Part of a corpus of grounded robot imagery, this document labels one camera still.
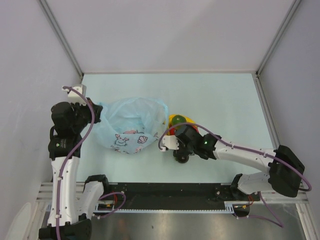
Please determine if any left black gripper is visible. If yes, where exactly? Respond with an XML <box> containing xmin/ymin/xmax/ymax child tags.
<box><xmin>70</xmin><ymin>97</ymin><xmax>102</xmax><ymax>133</ymax></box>

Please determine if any dark mangosteen with green leaves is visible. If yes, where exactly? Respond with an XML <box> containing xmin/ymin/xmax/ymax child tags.
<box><xmin>175</xmin><ymin>155</ymin><xmax>189</xmax><ymax>164</ymax></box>

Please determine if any green fake fruit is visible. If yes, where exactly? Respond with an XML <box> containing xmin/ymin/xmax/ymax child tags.
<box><xmin>171</xmin><ymin>114</ymin><xmax>187</xmax><ymax>125</ymax></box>

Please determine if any light blue plastic bag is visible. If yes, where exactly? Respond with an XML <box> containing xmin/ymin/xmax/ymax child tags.
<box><xmin>91</xmin><ymin>97</ymin><xmax>169</xmax><ymax>154</ymax></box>

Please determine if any red fake apple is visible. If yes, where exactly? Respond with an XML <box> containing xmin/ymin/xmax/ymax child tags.
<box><xmin>167</xmin><ymin>126</ymin><xmax>177</xmax><ymax>136</ymax></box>

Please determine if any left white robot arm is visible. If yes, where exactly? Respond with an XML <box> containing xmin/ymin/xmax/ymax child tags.
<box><xmin>38</xmin><ymin>98</ymin><xmax>111</xmax><ymax>240</ymax></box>

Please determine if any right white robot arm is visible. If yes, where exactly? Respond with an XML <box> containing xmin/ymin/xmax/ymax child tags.
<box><xmin>173</xmin><ymin>124</ymin><xmax>305</xmax><ymax>201</ymax></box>

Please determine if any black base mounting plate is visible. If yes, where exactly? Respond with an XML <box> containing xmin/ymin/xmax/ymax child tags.
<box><xmin>82</xmin><ymin>181</ymin><xmax>261</xmax><ymax>211</ymax></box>

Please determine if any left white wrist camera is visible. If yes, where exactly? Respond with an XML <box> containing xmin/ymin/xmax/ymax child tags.
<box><xmin>62</xmin><ymin>84</ymin><xmax>87</xmax><ymax>106</ymax></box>

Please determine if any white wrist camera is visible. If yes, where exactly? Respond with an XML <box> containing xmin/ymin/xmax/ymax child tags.
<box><xmin>159</xmin><ymin>135</ymin><xmax>179</xmax><ymax>152</ymax></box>
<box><xmin>62</xmin><ymin>84</ymin><xmax>87</xmax><ymax>106</ymax></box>

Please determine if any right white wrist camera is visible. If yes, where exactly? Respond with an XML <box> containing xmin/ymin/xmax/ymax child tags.
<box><xmin>159</xmin><ymin>135</ymin><xmax>179</xmax><ymax>152</ymax></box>

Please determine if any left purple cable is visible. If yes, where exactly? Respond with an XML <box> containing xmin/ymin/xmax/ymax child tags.
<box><xmin>49</xmin><ymin>85</ymin><xmax>127</xmax><ymax>240</ymax></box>

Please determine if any white slotted cable duct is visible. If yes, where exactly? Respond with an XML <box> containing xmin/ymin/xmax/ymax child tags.
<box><xmin>92</xmin><ymin>200</ymin><xmax>238</xmax><ymax>213</ymax></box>

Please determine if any aluminium frame right rail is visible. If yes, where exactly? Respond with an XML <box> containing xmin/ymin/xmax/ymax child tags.
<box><xmin>252</xmin><ymin>73</ymin><xmax>291</xmax><ymax>149</ymax></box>

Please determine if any aluminium frame rail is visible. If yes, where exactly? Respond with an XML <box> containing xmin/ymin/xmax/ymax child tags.
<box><xmin>252</xmin><ymin>73</ymin><xmax>291</xmax><ymax>149</ymax></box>
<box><xmin>36</xmin><ymin>182</ymin><xmax>308</xmax><ymax>204</ymax></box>

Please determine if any aluminium frame front rail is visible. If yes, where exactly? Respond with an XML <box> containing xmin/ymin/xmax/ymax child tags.
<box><xmin>36</xmin><ymin>182</ymin><xmax>308</xmax><ymax>204</ymax></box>

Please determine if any left aluminium corner post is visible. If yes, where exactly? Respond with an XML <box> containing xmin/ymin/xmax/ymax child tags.
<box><xmin>37</xmin><ymin>0</ymin><xmax>84</xmax><ymax>80</ymax></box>

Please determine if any aluminium corner post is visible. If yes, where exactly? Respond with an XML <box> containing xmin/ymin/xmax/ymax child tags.
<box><xmin>37</xmin><ymin>0</ymin><xmax>84</xmax><ymax>80</ymax></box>
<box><xmin>255</xmin><ymin>0</ymin><xmax>302</xmax><ymax>78</ymax></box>

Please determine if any right aluminium corner post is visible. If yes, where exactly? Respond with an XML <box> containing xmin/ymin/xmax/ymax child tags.
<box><xmin>255</xmin><ymin>0</ymin><xmax>302</xmax><ymax>78</ymax></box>

